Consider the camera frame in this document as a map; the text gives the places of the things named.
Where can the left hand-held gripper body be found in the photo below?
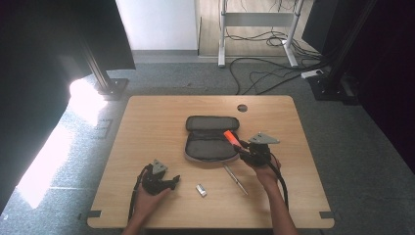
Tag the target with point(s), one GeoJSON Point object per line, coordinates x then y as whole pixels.
{"type": "Point", "coordinates": [156, 179]}

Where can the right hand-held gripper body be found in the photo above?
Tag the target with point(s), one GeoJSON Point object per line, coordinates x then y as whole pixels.
{"type": "Point", "coordinates": [259, 153]}

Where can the orange highlighter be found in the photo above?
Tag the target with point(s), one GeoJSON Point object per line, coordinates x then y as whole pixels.
{"type": "Point", "coordinates": [232, 137]}

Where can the small white eraser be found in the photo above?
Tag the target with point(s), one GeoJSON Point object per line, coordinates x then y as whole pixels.
{"type": "Point", "coordinates": [201, 190]}

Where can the silver pen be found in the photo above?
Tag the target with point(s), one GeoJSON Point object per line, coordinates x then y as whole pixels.
{"type": "Point", "coordinates": [236, 181]}

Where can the black zip pencil case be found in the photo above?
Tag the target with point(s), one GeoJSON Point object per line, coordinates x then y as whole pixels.
{"type": "Point", "coordinates": [208, 145]}

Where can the person's right hand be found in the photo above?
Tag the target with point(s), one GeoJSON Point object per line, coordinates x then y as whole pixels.
{"type": "Point", "coordinates": [267, 174]}

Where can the person's left hand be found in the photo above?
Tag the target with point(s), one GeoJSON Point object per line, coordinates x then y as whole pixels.
{"type": "Point", "coordinates": [148, 204]}

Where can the grey floor socket plate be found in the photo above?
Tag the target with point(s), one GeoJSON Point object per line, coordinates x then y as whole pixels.
{"type": "Point", "coordinates": [103, 128]}

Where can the white power strip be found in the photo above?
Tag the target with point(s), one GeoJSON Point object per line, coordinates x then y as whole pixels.
{"type": "Point", "coordinates": [311, 73]}

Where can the black metal stand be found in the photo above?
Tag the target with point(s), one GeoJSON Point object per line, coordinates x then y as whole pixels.
{"type": "Point", "coordinates": [329, 84]}
{"type": "Point", "coordinates": [107, 83]}

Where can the black curtain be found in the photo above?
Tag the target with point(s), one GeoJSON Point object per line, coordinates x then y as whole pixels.
{"type": "Point", "coordinates": [32, 81]}
{"type": "Point", "coordinates": [388, 81]}

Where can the white metal desk frame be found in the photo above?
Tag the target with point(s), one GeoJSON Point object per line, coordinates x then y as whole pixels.
{"type": "Point", "coordinates": [257, 19]}

